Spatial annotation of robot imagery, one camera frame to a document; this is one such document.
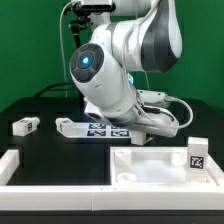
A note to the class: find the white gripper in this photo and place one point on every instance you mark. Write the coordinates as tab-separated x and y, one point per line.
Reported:
163	124

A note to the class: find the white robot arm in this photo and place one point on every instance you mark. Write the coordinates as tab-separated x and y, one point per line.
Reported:
100	68

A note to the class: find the white tag base sheet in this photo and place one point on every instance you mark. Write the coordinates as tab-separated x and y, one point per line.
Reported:
96	130

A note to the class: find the white U-shaped fence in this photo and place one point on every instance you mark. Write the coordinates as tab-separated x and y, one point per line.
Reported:
111	197

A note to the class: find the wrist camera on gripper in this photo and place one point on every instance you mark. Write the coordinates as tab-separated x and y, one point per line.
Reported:
153	98

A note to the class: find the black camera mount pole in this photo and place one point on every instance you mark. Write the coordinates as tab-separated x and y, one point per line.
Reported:
83	10

